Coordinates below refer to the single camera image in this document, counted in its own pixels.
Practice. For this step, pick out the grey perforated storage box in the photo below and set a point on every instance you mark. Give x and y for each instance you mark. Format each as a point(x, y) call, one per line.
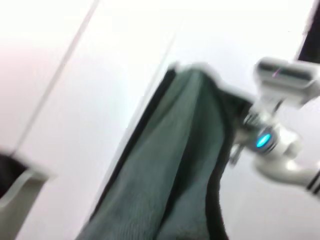
point(15, 193)

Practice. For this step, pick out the yellow and grey towel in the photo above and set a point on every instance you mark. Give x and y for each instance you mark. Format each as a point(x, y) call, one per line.
point(162, 162)

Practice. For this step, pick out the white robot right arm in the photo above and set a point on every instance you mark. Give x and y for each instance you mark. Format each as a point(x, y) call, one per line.
point(282, 155)

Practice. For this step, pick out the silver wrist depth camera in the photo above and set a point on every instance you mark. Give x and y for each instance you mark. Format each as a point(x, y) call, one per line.
point(285, 75)

